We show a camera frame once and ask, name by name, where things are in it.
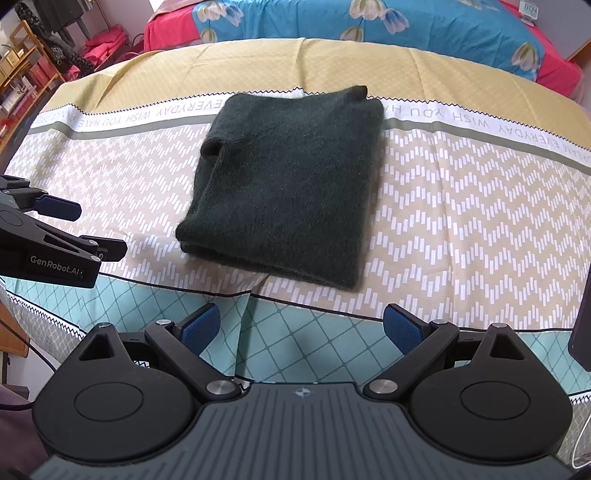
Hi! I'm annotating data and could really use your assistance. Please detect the dark green knit sweater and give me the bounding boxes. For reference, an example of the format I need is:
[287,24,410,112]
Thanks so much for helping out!
[175,86,385,290]

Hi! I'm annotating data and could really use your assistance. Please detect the hanging dark clothes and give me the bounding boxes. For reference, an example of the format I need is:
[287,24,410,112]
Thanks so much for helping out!
[14,1,95,77]

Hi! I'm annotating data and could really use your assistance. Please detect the wooden shelf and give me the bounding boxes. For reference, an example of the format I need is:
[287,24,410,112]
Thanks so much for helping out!
[1,20,65,152]

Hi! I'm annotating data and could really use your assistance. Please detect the patterned beige table cloth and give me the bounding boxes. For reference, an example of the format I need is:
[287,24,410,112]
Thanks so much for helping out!
[0,37,591,467]

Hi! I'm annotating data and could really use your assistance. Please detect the dark object at right edge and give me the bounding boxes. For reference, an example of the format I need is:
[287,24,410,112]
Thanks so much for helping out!
[568,270,591,372]

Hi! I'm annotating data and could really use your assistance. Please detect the red bed sheet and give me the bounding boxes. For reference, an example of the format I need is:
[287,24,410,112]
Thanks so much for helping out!
[143,1,583,97]

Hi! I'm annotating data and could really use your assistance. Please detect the blue floral bed quilt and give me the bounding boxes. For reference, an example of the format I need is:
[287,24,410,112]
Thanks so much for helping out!
[192,0,545,80]

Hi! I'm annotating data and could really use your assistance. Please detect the small digital clock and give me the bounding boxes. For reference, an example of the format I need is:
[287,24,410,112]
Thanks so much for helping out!
[518,0,539,26]

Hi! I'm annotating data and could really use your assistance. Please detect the grey board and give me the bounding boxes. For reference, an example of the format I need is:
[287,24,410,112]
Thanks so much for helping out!
[534,0,591,60]

